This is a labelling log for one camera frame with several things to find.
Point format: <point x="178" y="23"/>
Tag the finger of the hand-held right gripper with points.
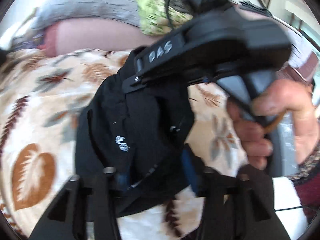
<point x="135" y="85"/>

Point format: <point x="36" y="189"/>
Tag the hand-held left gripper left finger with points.
<point x="122" y="178"/>

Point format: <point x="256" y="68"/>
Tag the person's right forearm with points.
<point x="308" y="187"/>

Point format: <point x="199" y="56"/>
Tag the red upholstered sofa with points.
<point x="308" y="65"/>

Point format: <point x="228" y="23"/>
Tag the leaf print blanket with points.
<point x="37" y="120"/>

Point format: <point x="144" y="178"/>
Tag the person's right hand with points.
<point x="295" y="100"/>

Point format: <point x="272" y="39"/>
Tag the white garment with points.
<point x="287" y="200"/>

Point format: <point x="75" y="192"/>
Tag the black pants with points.
<point x="140" y="122"/>

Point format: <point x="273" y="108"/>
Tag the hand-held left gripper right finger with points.
<point x="191" y="175"/>

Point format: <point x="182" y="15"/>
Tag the green patterned blanket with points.
<point x="155" y="15"/>

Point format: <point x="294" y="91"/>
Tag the pink quilted cushion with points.
<point x="100" y="37"/>

